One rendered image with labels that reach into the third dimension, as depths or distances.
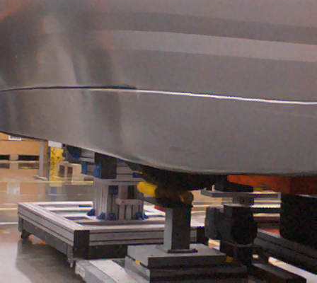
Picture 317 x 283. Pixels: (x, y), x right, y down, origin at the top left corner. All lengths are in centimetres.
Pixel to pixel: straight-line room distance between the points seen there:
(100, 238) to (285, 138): 268
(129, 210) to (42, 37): 295
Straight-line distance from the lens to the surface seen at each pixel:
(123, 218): 449
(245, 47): 148
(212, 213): 381
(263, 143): 150
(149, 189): 346
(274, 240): 386
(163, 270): 334
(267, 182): 371
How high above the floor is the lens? 85
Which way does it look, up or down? 3 degrees down
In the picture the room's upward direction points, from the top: 3 degrees clockwise
